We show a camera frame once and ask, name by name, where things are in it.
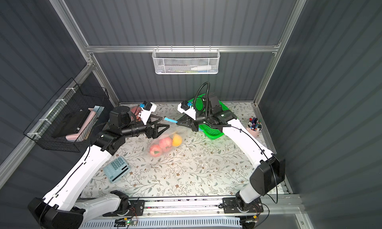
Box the black pouch in basket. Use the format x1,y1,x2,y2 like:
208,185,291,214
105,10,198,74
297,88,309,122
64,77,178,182
52,111,89,138

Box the teal calculator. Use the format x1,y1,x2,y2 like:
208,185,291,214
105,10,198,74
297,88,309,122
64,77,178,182
103,156,131,183

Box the pink handle tool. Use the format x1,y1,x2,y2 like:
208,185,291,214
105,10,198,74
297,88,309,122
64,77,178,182
66,108,96,142

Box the yellow peach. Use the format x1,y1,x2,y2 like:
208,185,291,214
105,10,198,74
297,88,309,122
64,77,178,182
172,134,183,147

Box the white wire wall basket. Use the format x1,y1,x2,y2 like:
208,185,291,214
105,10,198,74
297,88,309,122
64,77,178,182
152,50,220,75

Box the white tube in basket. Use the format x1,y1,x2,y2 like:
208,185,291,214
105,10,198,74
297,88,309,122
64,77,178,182
191,65,212,72

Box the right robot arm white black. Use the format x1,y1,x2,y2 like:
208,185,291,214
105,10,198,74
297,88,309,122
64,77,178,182
177,95,286,211

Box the pink pen cup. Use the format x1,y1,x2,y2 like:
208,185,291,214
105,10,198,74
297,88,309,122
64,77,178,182
246,117,263,138

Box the green plastic basket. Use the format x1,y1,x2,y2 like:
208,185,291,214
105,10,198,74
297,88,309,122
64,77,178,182
189,94,237,140

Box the pink peach behind bag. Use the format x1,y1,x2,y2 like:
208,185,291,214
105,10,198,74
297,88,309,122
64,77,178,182
130,106,142,120

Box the pink peach top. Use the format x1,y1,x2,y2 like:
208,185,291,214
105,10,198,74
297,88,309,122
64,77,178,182
159,137,173,152

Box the black wire wall basket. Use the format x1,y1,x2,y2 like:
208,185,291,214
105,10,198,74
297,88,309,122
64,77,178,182
23,82,112,153

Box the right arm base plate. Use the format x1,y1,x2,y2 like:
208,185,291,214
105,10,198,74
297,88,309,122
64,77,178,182
218,197,264,214

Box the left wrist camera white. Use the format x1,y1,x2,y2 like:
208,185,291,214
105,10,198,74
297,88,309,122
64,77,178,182
139,101,157,125

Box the pink peach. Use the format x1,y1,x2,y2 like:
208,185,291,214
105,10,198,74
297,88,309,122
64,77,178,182
149,144,163,157
159,137,173,152
130,106,142,120

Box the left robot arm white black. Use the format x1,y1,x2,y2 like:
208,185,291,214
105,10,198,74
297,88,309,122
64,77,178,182
28,102,169,229

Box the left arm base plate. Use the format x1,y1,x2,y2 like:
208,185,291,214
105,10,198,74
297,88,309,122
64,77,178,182
103,199,145,217

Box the clear zip-top bag blue zipper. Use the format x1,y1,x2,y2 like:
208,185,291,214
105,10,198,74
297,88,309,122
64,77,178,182
104,106,146,138

